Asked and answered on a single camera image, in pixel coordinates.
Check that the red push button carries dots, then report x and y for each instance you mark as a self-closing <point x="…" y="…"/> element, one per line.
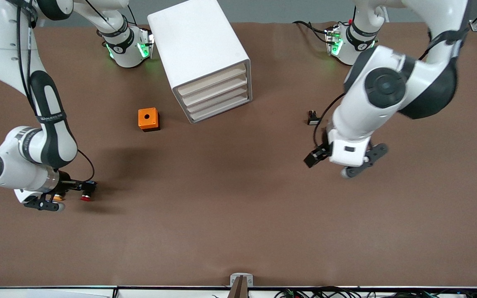
<point x="85" y="198"/>

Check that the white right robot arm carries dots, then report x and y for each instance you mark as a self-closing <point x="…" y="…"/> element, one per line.
<point x="52" y="124"/>

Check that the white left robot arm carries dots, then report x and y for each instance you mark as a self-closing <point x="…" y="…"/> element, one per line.
<point x="387" y="87"/>

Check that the yellow push button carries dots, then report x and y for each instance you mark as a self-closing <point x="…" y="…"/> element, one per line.
<point x="58" y="198"/>

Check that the brown table cover sheet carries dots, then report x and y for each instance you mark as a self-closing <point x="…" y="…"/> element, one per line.
<point x="238" y="207"/>

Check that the black white rectangular switch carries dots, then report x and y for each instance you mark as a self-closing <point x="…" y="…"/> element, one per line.
<point x="313" y="121"/>

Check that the orange button enclosure box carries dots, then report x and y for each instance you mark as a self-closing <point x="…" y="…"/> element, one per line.
<point x="147" y="118"/>

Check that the white table edge rail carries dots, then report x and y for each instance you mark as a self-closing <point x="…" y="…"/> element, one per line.
<point x="56" y="293"/>

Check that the grey metal bracket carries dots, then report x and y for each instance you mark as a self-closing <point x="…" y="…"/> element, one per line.
<point x="249" y="280"/>

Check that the brown wedge post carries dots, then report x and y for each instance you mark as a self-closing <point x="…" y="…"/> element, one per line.
<point x="238" y="289"/>

